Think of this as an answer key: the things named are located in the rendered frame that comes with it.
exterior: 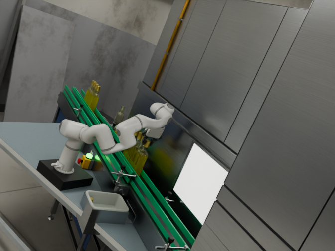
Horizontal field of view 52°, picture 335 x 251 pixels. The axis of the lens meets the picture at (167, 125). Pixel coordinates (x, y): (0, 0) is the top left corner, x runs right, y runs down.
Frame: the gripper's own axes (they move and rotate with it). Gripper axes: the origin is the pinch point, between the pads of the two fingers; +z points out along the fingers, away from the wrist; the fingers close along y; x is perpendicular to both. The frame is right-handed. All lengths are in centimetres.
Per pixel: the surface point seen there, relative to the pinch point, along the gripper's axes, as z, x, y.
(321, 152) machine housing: -81, 103, 24
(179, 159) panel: -6.7, 19.7, -12.0
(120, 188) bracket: 24.9, 17.6, 11.4
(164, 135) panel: -4.7, -4.6, -12.2
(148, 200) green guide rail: 13.3, 36.1, 3.9
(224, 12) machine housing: -86, -25, -15
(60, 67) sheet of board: 114, -297, -17
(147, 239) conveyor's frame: 22, 55, 6
